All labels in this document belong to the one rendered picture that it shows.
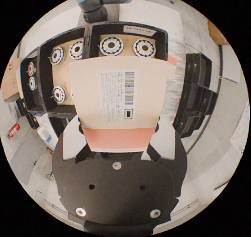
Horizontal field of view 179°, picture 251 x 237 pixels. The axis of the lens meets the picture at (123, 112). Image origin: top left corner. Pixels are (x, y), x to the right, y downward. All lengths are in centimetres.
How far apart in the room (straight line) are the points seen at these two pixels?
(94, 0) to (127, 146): 56
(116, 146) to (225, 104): 293
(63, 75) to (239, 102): 315
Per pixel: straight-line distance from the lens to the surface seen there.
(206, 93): 144
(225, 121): 296
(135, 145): 15
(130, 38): 42
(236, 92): 289
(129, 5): 77
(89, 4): 52
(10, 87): 308
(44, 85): 52
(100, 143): 15
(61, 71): 51
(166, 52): 36
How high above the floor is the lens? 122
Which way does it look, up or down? 61 degrees down
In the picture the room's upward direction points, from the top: 176 degrees clockwise
